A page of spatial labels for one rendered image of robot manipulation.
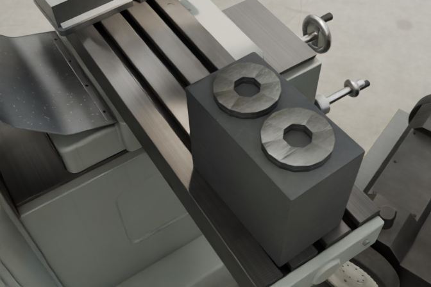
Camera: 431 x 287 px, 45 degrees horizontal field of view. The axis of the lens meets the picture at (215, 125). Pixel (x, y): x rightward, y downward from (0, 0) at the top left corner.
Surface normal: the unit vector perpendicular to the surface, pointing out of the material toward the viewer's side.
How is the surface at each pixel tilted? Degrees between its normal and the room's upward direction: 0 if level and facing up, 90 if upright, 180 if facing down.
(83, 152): 90
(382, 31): 0
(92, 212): 90
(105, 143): 90
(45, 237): 90
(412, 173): 0
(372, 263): 18
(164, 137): 0
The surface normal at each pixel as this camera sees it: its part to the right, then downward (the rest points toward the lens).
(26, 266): 0.86, 0.37
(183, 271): -0.02, -0.62
